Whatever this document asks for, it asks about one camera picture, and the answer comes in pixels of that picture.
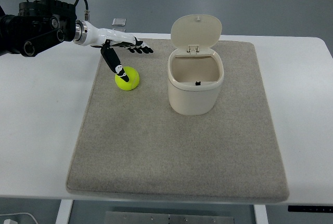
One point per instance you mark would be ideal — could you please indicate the grey felt mat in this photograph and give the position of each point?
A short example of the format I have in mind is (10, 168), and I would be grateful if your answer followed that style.
(133, 144)

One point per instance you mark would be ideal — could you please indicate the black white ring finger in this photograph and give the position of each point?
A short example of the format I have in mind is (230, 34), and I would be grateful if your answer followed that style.
(142, 49)

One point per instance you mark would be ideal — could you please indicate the grey metal base plate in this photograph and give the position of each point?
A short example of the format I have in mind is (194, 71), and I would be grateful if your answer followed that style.
(130, 217)

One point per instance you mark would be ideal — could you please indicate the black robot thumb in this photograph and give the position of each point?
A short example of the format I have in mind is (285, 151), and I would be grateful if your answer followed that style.
(112, 60)

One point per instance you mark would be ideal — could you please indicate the beige bin with open lid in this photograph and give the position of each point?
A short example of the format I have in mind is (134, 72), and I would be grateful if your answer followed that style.
(195, 70)

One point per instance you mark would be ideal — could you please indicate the black table control panel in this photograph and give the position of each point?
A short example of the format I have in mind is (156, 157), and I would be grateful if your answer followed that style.
(309, 209)

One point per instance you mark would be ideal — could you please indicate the white table leg left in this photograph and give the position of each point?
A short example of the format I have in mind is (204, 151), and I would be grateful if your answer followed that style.
(64, 212)

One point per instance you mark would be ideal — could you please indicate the silver floor socket plate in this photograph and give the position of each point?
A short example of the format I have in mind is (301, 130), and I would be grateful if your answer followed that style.
(120, 22)

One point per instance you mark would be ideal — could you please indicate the white table leg right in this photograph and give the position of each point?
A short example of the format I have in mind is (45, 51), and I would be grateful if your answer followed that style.
(260, 214)

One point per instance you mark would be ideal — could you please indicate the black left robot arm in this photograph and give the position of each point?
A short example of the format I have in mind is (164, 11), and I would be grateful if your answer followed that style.
(43, 24)

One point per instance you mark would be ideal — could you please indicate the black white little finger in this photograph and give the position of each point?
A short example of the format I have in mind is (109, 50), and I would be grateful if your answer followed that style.
(133, 50)

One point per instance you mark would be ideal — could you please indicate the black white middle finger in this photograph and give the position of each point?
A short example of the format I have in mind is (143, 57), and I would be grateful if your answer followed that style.
(149, 50)

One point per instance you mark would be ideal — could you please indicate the white table leg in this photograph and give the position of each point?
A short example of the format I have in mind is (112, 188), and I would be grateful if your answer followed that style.
(260, 214)
(64, 212)

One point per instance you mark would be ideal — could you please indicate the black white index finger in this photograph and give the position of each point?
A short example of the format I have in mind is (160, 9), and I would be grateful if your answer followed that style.
(139, 43)

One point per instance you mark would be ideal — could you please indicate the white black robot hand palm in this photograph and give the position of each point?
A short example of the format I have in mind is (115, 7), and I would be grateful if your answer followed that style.
(87, 34)

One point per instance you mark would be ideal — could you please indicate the yellow tennis ball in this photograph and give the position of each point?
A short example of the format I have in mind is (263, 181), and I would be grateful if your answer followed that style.
(133, 82)

